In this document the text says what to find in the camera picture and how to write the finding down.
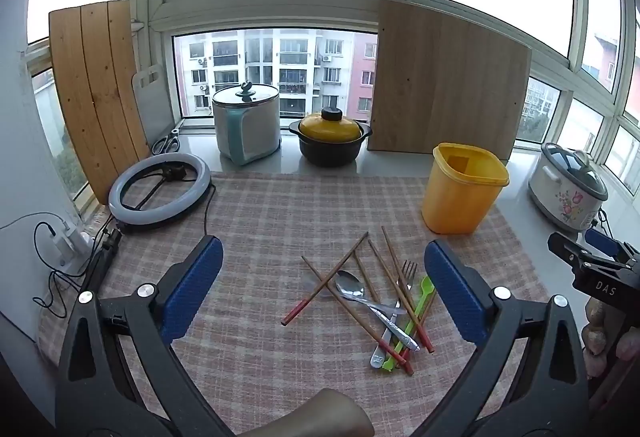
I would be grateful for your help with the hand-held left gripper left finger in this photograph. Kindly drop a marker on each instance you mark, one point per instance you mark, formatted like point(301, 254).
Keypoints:
point(197, 287)

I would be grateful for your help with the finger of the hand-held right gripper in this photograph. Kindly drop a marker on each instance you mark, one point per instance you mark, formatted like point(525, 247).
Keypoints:
point(602, 239)
point(565, 244)

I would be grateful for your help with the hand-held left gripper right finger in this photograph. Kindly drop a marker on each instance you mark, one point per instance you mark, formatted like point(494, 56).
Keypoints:
point(452, 287)

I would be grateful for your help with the green plastic spoon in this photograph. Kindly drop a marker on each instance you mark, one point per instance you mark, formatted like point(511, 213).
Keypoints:
point(426, 289)

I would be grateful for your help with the yellow plastic container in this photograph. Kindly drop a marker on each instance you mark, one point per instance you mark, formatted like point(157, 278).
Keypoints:
point(455, 202)

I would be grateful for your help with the metal spoon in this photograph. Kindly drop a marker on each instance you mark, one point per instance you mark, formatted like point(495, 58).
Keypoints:
point(350, 284)

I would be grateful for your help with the metal fork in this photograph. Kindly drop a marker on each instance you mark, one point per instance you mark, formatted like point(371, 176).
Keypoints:
point(377, 359)

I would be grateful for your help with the person's right hand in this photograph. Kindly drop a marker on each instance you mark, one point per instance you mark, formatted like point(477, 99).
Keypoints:
point(595, 337)

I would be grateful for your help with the floral white rice cooker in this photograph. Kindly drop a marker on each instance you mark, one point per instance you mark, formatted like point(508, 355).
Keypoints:
point(560, 197)

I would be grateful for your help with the plaid cloth mat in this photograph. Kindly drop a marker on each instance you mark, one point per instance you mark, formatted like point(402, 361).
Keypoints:
point(260, 217)

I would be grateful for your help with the white power strip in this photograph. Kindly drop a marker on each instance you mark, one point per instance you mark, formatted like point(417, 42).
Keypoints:
point(65, 244)

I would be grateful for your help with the white teal electric pot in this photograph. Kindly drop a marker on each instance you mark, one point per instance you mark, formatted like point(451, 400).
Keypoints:
point(260, 127)

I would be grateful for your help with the tan rounded blurred object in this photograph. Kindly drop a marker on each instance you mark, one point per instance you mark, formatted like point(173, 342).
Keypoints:
point(320, 417)

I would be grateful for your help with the white plastic cutting board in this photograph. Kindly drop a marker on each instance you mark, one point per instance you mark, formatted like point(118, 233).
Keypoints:
point(155, 112)

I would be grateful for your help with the black clay pot yellow lid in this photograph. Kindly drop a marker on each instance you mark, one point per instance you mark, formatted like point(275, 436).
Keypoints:
point(330, 127)

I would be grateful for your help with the large light wooden board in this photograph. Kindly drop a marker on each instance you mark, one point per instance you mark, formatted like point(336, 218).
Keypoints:
point(450, 77)

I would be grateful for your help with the pine plank board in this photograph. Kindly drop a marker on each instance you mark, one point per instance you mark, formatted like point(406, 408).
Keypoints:
point(95, 92)

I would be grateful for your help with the apartment buildings outside window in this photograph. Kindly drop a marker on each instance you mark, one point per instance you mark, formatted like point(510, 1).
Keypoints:
point(300, 67)

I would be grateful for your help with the white window frame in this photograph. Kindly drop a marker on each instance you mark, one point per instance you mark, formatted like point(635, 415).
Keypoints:
point(155, 12)

